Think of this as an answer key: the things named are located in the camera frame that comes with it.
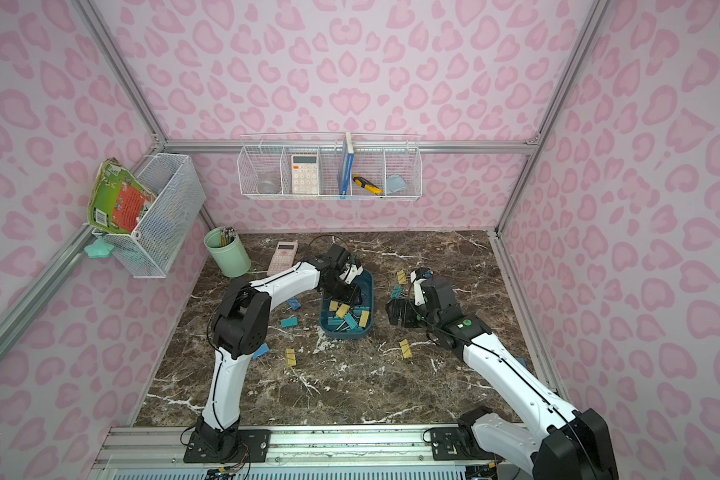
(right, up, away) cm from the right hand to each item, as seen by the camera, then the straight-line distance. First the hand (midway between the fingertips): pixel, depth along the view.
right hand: (399, 305), depth 81 cm
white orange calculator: (-28, +39, +13) cm, 50 cm away
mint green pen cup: (-54, +16, +16) cm, 59 cm away
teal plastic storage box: (-16, -7, +14) cm, 22 cm away
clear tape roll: (-41, +35, +15) cm, 56 cm away
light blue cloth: (+1, +38, +20) cm, 43 cm away
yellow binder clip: (+3, +5, +23) cm, 24 cm away
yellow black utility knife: (-9, +37, +17) cm, 41 cm away
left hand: (-13, +1, +19) cm, 23 cm away
